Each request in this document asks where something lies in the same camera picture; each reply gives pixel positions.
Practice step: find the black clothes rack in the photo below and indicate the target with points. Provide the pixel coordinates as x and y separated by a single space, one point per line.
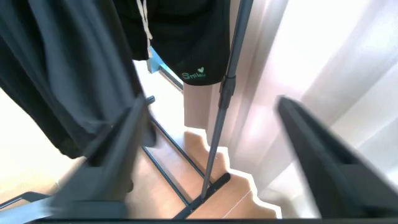
227 90

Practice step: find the black shorts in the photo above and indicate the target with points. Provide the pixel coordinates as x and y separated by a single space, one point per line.
186 37

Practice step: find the black garment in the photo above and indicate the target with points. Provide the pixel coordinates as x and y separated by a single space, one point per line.
62 77

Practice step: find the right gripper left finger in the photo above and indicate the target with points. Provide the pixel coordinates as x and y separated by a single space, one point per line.
105 174

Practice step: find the window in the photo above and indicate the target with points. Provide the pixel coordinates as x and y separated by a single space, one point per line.
155 63

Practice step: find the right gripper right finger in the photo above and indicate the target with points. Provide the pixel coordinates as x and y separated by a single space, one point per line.
335 180

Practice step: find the beige curtain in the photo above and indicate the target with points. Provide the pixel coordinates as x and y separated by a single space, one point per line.
326 46

